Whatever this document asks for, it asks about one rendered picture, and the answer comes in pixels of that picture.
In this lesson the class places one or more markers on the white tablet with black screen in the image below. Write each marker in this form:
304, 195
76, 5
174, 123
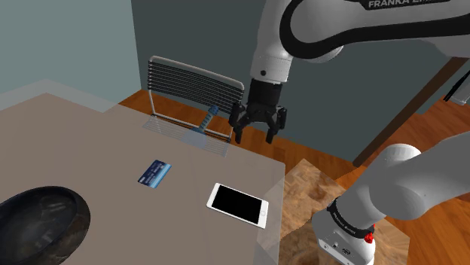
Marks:
238, 204

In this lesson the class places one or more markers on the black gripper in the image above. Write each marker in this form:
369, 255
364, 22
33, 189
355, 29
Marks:
265, 96

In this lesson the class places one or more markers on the black bowl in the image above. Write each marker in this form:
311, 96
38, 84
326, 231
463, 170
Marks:
40, 224

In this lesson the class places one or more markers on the blue card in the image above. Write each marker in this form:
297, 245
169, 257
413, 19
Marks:
155, 174

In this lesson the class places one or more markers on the metal chair with black slats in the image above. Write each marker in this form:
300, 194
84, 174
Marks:
191, 82

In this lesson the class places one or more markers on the wood patterned robot stand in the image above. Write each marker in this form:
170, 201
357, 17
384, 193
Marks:
312, 190

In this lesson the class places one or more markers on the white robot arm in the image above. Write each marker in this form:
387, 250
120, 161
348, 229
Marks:
400, 181

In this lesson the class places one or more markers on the grey-brown table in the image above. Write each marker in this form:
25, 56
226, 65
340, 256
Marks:
110, 198

